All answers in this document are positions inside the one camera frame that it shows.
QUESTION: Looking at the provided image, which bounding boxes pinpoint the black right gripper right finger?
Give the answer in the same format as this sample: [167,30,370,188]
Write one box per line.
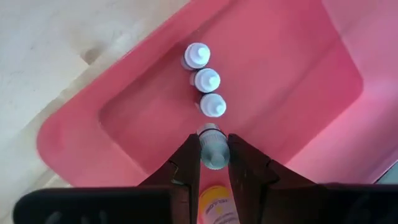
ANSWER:
[227,133,398,224]

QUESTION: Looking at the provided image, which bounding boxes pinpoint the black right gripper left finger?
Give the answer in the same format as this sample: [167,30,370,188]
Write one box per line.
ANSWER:
[12,133,202,224]

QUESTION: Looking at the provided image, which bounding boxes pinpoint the large yellow food coloring bottle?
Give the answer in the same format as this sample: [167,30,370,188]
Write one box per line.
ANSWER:
[198,185,241,224]

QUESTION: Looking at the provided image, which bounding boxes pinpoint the small red dropper bottle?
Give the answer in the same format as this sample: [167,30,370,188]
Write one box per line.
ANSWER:
[197,123,231,170]

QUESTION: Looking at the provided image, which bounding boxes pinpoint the small dark dropper bottle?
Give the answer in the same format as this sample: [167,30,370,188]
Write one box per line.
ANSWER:
[190,67,221,94]
[181,42,211,71]
[195,92,228,118]

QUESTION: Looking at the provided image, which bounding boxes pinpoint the pink plastic tray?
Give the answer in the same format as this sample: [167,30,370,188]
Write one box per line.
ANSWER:
[36,0,398,224]

